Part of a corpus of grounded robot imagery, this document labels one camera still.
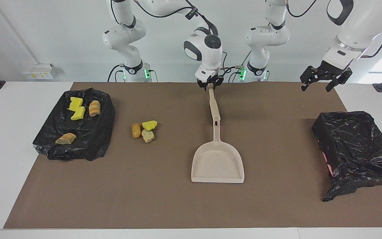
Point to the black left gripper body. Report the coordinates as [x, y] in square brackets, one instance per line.
[328, 71]

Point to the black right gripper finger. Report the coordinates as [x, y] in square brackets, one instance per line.
[220, 81]
[201, 84]

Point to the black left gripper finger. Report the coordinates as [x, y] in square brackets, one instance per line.
[308, 75]
[343, 76]

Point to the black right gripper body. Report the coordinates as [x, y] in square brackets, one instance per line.
[210, 81]

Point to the beige hand brush black bristles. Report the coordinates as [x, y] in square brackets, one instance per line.
[213, 106]

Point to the yellow green sponge piece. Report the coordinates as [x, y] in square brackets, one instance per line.
[149, 125]

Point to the pale foam chunk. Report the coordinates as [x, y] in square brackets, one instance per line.
[148, 136]

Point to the brown bread roll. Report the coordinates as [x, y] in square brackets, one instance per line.
[136, 130]

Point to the beige plastic dustpan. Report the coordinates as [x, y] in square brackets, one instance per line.
[217, 166]

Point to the orange striped bread piece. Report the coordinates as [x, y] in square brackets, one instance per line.
[94, 108]

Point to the small yellow sponge wedge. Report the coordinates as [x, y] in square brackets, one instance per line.
[78, 113]

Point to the green yellow jagged sponge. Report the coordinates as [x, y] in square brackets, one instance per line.
[75, 103]

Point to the pale striped bread piece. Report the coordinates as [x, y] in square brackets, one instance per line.
[66, 138]

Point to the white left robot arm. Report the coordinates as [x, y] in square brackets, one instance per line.
[360, 30]

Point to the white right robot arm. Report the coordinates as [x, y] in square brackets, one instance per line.
[207, 49]

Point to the black bag lined pink bin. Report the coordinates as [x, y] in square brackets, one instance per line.
[353, 149]

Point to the brown table mat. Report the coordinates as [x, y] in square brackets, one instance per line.
[191, 205]

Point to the white wall socket box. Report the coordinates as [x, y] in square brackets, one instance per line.
[38, 72]

